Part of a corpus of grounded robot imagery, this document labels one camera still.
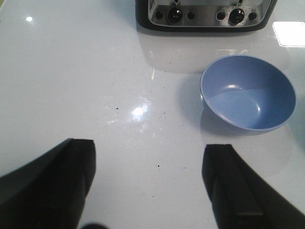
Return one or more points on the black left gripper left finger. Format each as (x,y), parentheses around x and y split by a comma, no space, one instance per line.
(50,191)

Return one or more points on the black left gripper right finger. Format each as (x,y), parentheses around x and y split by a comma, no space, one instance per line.
(240,198)

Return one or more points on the blue bowl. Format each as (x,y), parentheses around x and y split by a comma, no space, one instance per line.
(248,93)

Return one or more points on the black and chrome toaster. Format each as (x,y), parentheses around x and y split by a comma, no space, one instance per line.
(204,15)

